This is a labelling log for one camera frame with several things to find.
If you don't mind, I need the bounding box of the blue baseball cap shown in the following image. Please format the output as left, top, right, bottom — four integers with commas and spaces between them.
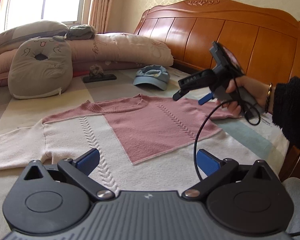
133, 64, 170, 90

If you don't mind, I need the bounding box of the pink and white knit sweater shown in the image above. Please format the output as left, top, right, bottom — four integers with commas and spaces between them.
0, 93, 278, 198

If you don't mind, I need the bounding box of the gold bracelet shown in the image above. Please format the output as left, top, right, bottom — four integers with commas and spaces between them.
264, 82, 274, 114

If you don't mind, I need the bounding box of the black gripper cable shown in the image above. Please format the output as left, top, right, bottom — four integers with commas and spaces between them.
193, 78, 262, 182

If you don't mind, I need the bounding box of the wooden headboard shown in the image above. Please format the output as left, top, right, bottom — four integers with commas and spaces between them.
133, 0, 300, 181

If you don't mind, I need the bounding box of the floral cream rolled quilt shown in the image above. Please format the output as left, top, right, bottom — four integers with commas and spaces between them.
0, 33, 173, 87

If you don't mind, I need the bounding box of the window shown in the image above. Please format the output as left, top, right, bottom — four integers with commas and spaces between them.
2, 0, 84, 30

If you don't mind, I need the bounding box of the grey pillow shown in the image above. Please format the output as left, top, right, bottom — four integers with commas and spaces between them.
0, 21, 69, 54

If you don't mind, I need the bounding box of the person's right forearm black sleeve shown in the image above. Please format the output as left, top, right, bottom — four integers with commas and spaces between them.
273, 77, 300, 150

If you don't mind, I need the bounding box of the grey cat face cushion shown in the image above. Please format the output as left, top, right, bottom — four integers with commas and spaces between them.
8, 36, 73, 100

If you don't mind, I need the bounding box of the person's right hand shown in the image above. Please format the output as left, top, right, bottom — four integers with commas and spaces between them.
216, 75, 274, 118

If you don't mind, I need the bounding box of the right striped curtain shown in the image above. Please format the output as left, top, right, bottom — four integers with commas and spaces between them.
89, 0, 113, 34

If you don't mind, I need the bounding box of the grey folded cloth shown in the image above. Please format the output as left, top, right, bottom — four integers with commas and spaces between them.
67, 24, 96, 40

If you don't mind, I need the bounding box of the black hair clip with flower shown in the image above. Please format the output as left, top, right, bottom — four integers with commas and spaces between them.
82, 64, 117, 83

